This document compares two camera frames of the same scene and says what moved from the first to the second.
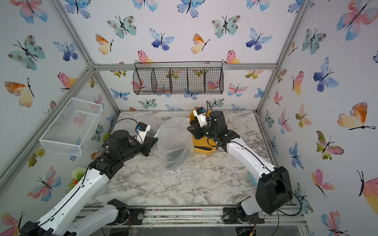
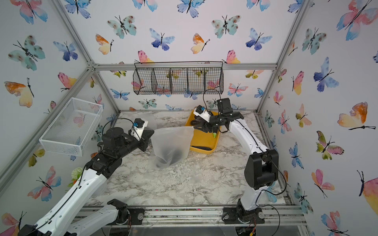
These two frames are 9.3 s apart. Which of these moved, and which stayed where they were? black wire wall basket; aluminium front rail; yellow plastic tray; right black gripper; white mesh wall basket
Moved: right black gripper
Stayed: black wire wall basket; yellow plastic tray; aluminium front rail; white mesh wall basket
